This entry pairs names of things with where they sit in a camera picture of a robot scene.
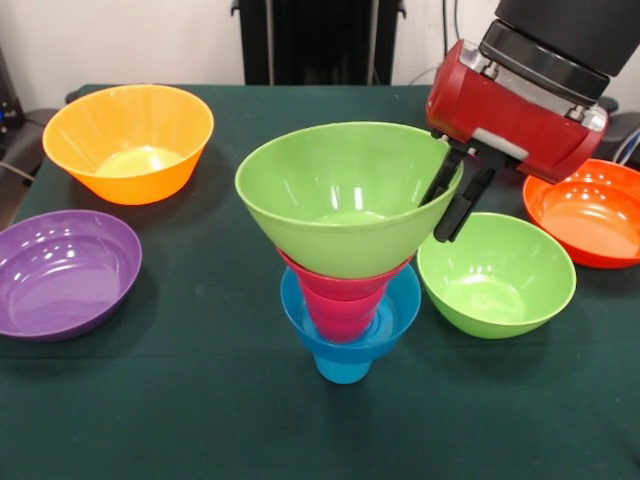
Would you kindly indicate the black computer box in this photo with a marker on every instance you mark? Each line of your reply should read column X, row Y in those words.
column 10, row 100

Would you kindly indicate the green bowl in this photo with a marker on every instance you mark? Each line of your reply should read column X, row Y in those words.
column 495, row 290
column 325, row 240

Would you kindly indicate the yellow bowl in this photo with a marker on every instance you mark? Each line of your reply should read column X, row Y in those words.
column 125, row 120

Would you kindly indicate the blue bowl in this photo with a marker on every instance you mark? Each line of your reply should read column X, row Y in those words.
column 400, row 310

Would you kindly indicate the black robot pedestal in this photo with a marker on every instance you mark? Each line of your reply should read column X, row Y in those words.
column 320, row 40

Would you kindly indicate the black office chair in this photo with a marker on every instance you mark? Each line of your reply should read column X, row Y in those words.
column 30, row 135
column 622, row 135

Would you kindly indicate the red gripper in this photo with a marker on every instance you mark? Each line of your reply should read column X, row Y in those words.
column 500, row 115

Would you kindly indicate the red cup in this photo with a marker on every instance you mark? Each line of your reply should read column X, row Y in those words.
column 340, row 320

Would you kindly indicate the purple bowl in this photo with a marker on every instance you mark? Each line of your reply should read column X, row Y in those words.
column 60, row 280

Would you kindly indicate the red bowl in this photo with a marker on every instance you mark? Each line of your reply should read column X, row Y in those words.
column 320, row 285

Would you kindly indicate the dark green tablecloth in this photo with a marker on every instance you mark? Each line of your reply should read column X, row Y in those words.
column 200, row 425

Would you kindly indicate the blue cup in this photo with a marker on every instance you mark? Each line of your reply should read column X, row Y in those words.
column 342, row 370

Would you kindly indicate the orange bowl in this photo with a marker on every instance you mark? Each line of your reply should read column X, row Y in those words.
column 590, row 220

